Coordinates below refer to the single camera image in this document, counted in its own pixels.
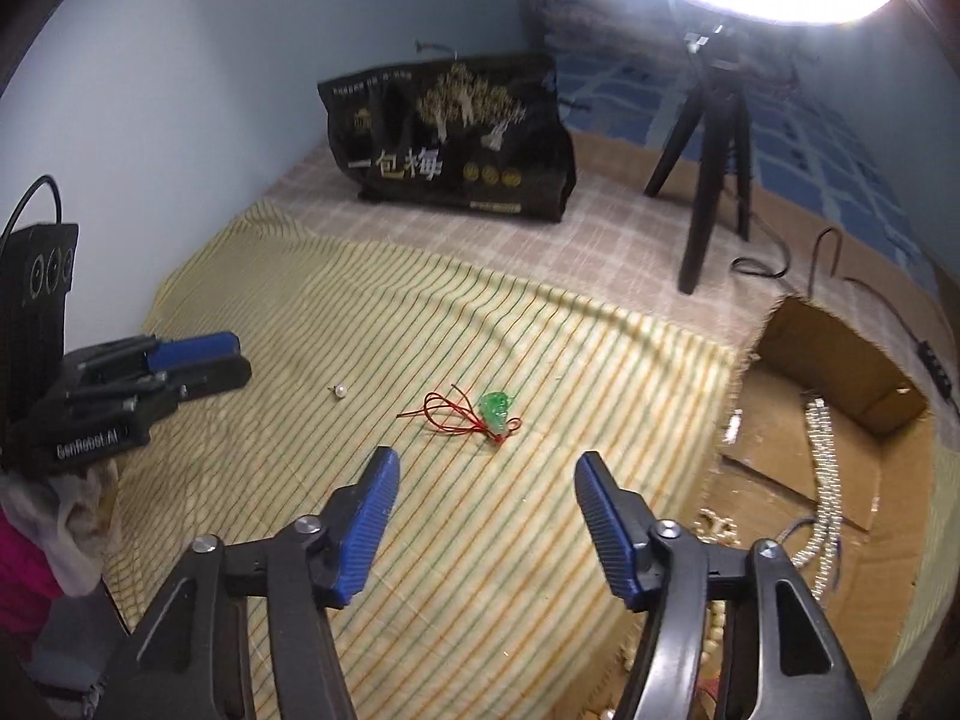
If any black printed gift bag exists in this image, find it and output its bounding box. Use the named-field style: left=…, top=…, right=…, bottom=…
left=317, top=52, right=578, bottom=223

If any plaid pink bed sheet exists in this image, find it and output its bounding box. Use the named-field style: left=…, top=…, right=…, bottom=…
left=265, top=135, right=958, bottom=413

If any red cord jade pendant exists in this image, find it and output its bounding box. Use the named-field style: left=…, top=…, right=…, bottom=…
left=395, top=383, right=523, bottom=444

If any blue checkered bedding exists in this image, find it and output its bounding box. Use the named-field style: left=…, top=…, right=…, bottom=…
left=555, top=49, right=937, bottom=291

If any yellow striped cloth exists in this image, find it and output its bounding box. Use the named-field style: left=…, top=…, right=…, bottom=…
left=106, top=202, right=739, bottom=718

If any black power cable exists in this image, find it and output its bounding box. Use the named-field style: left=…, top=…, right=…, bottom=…
left=730, top=193, right=960, bottom=403

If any black tripod stand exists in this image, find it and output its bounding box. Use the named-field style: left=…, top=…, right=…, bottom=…
left=644, top=26, right=752, bottom=296

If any open cardboard box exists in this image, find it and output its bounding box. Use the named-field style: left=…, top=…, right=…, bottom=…
left=646, top=298, right=934, bottom=718

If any black camera box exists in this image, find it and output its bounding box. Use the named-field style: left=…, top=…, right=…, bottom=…
left=2, top=223, right=80, bottom=427

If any white gloved left hand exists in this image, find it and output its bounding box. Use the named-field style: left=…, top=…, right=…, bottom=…
left=2, top=460, right=121, bottom=596

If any long pearl necklace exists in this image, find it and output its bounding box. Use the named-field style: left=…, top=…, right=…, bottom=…
left=785, top=397, right=847, bottom=605

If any green bangle bracelet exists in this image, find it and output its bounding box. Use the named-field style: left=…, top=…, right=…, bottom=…
left=774, top=514, right=847, bottom=602

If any pink sleeved left forearm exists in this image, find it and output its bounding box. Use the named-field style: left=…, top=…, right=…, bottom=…
left=0, top=517, right=64, bottom=650

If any dark patterned pillow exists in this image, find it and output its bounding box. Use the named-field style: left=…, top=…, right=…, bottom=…
left=530, top=0, right=799, bottom=89

